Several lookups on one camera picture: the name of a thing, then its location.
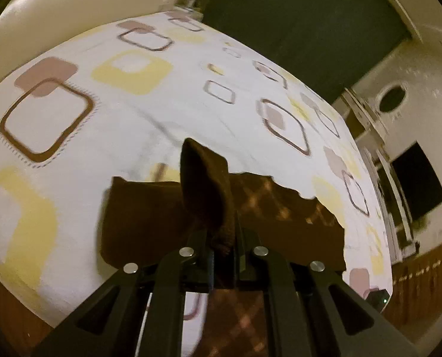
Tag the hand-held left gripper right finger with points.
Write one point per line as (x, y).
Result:
(245, 247)

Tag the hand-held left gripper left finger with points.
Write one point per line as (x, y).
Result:
(202, 247)

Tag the brown plaid sweater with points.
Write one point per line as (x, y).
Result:
(150, 212)

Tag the white television cabinet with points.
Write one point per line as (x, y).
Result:
(395, 212)

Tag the black television screen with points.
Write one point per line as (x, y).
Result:
(418, 182)

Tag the white oval vanity mirror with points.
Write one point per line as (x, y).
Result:
(391, 98)

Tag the green curtain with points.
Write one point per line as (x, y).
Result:
(302, 29)

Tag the cream tufted headboard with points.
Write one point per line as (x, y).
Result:
(57, 11)

